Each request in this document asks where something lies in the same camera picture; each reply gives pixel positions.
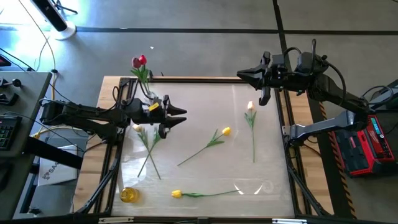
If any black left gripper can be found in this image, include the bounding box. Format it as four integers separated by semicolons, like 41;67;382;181
130;94;188;140

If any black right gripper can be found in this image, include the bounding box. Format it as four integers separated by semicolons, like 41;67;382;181
236;50;300;107

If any pale peach artificial tulip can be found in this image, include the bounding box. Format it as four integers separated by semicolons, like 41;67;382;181
132;123;162;180
243;100;258;164

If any yellow artificial tulip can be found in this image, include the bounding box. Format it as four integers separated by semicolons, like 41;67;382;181
170;189;241;199
177;126;232;167

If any bright red artificial tulip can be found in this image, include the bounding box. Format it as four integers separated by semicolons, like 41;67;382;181
138;54;154;102

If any dull red artificial tulip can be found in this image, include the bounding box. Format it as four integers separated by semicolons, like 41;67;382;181
129;57;153;102

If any amber glass vase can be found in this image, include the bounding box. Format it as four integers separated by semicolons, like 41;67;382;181
119;186;140;203

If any black diagonal beam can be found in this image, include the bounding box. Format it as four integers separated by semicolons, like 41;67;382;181
24;136;84;170

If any white printed box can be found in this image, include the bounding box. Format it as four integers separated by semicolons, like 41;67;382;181
37;143;79;187

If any red and black power unit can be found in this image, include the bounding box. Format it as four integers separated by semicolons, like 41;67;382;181
334;114;396;179

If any dark grey case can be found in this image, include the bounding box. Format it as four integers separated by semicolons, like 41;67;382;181
368;79;398;110

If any white black tower fan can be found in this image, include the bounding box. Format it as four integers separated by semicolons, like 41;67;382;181
30;0;77;41

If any black yellow hazard tape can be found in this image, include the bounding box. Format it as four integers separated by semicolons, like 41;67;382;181
317;101;358;219

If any grey side desk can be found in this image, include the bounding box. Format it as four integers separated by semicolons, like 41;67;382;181
0;70;53;220

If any black desk knob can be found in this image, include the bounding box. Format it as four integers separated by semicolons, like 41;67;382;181
0;77;22;88

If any black backlit keyboard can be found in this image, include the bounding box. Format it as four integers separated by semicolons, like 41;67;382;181
0;114;22;152

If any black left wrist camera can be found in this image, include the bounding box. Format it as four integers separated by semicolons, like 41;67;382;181
144;98;163;113

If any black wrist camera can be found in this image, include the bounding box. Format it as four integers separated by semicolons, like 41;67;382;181
272;54;287;72
144;98;163;113

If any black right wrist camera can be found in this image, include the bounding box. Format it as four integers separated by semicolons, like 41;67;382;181
272;54;287;72

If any black aluminium table frame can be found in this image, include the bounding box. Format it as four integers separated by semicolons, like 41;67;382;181
74;76;335;224

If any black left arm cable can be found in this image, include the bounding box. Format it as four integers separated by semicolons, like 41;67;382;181
110;77;156;108

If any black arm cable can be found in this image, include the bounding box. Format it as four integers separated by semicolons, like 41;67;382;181
280;38;394;108
110;77;156;108

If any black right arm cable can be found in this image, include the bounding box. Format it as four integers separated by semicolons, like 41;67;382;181
280;38;394;108

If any silver metal bracket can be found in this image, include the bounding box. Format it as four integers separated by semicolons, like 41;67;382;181
98;217;135;224
272;218;308;224

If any yellow floor cable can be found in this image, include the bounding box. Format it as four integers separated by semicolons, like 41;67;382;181
17;0;85;139

